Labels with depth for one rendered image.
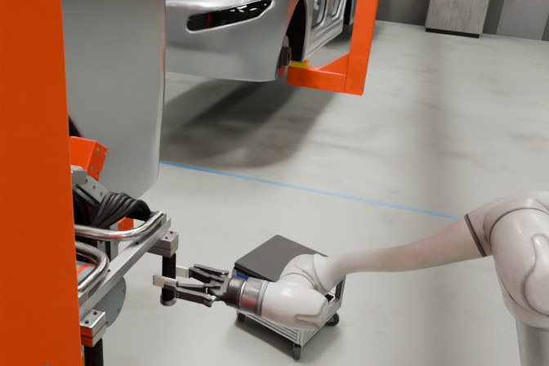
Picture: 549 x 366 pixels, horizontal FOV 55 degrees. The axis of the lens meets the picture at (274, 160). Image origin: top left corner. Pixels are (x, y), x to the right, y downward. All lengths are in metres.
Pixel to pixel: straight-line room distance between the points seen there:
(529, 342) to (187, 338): 1.66
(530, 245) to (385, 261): 0.38
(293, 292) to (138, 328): 1.36
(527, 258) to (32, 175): 0.79
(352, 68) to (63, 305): 4.10
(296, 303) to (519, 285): 0.52
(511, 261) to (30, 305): 0.77
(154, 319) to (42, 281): 2.00
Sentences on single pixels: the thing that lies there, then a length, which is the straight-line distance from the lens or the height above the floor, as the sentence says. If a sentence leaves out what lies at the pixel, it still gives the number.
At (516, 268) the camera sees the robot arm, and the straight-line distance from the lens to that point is 1.02.
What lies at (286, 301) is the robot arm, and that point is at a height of 0.87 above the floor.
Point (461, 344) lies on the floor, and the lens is 2.77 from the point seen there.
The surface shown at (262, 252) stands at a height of 0.34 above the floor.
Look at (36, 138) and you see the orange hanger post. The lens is 0.56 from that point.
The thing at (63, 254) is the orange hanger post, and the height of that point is 1.30.
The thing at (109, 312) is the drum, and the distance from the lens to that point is 1.32.
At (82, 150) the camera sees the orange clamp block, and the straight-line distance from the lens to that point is 1.38.
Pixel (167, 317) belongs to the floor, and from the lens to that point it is 2.62.
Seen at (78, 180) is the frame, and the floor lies 1.09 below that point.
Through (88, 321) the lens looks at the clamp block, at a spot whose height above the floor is 0.95.
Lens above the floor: 1.65
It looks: 22 degrees down
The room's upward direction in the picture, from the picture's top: 6 degrees clockwise
